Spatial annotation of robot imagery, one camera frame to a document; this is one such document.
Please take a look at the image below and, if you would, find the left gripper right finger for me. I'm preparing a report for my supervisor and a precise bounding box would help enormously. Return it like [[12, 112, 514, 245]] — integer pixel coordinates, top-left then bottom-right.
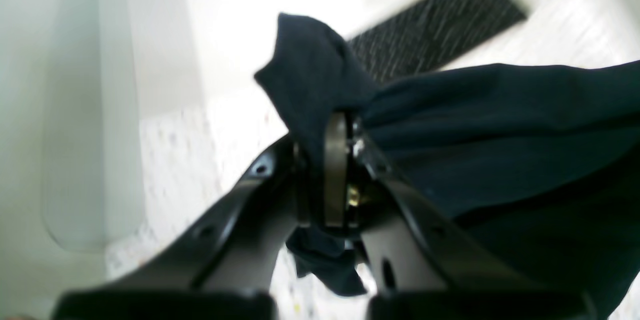
[[322, 112, 595, 319]]

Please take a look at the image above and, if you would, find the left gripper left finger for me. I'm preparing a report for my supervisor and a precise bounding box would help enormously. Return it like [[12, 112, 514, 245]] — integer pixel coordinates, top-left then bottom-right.
[[53, 135, 325, 319]]

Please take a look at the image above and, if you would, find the black t-shirt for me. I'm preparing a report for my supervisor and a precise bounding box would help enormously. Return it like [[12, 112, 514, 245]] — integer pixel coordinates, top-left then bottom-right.
[[254, 14, 639, 319]]

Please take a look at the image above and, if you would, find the black computer keyboard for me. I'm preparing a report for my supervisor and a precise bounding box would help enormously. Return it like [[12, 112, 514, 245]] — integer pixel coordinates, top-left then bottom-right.
[[348, 0, 530, 84]]

